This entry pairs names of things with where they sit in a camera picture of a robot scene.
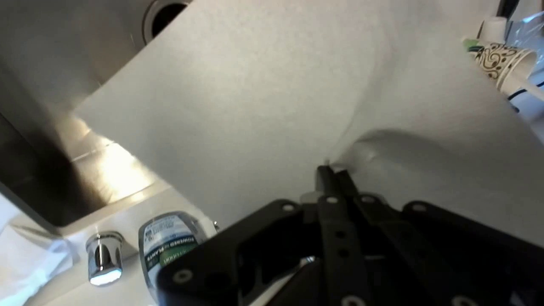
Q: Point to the round metal sink drain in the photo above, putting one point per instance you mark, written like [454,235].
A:
[163,16]

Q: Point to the crumpled white paper towel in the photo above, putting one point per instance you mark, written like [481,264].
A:
[27,260]

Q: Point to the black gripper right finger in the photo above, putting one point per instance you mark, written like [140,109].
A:
[452,260]

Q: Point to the patterned paper cup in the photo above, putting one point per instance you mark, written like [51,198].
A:
[502,65]

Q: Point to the stainless steel kitchen sink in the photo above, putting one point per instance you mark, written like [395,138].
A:
[51,73]

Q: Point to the white paper towel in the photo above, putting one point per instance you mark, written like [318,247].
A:
[272,96]
[27,260]

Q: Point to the clear dish soap bottle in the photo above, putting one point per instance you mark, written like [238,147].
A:
[167,240]

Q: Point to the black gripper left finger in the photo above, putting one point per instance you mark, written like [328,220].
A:
[255,255]

